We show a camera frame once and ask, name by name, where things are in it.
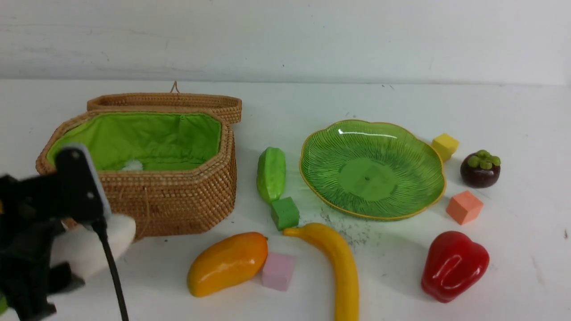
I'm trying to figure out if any orange foam cube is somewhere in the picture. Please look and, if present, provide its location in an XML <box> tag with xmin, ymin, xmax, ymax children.
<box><xmin>445</xmin><ymin>190</ymin><xmax>484</xmax><ymax>225</ymax></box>

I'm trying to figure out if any orange yellow mango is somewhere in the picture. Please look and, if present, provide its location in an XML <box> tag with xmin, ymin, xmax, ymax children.
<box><xmin>187</xmin><ymin>232</ymin><xmax>269</xmax><ymax>297</ymax></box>

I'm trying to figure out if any dark purple mangosteen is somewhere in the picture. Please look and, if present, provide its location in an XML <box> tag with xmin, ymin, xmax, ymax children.
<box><xmin>459</xmin><ymin>150</ymin><xmax>501</xmax><ymax>188</ymax></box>

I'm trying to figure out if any yellow foam cube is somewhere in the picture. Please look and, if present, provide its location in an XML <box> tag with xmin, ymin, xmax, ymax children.
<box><xmin>431</xmin><ymin>133</ymin><xmax>459</xmax><ymax>162</ymax></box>

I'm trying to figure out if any woven wicker basket lid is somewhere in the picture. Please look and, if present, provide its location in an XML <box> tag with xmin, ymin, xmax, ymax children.
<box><xmin>87</xmin><ymin>83</ymin><xmax>242</xmax><ymax>124</ymax></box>

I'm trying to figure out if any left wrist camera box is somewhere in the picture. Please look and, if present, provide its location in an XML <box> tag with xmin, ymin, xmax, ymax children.
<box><xmin>55</xmin><ymin>144</ymin><xmax>112</xmax><ymax>226</ymax></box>

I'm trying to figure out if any green foam cube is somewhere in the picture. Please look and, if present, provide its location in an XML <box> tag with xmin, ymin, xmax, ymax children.
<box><xmin>270</xmin><ymin>197</ymin><xmax>300</xmax><ymax>231</ymax></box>

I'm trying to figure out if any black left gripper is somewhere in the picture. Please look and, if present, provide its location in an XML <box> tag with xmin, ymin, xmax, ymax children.
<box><xmin>1</xmin><ymin>175</ymin><xmax>85</xmax><ymax>321</ymax></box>

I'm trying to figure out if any yellow banana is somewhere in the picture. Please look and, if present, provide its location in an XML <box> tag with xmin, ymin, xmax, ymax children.
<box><xmin>282</xmin><ymin>222</ymin><xmax>360</xmax><ymax>321</ymax></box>

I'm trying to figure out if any red bell pepper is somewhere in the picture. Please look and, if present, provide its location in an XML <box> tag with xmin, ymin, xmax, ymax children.
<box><xmin>421</xmin><ymin>231</ymin><xmax>490</xmax><ymax>303</ymax></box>

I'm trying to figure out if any pink foam cube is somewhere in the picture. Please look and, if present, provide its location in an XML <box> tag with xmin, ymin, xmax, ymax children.
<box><xmin>261</xmin><ymin>252</ymin><xmax>295</xmax><ymax>291</ymax></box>

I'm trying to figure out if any green glass leaf plate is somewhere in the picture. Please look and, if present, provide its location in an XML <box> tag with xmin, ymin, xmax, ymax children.
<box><xmin>298</xmin><ymin>119</ymin><xmax>447</xmax><ymax>222</ymax></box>

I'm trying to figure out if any woven wicker basket green lining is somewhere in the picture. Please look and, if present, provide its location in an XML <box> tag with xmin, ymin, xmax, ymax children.
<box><xmin>36</xmin><ymin>110</ymin><xmax>237</xmax><ymax>239</ymax></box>

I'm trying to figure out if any white radish with green leaves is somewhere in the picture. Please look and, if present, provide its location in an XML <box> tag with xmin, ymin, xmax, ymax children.
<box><xmin>50</xmin><ymin>214</ymin><xmax>136</xmax><ymax>281</ymax></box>

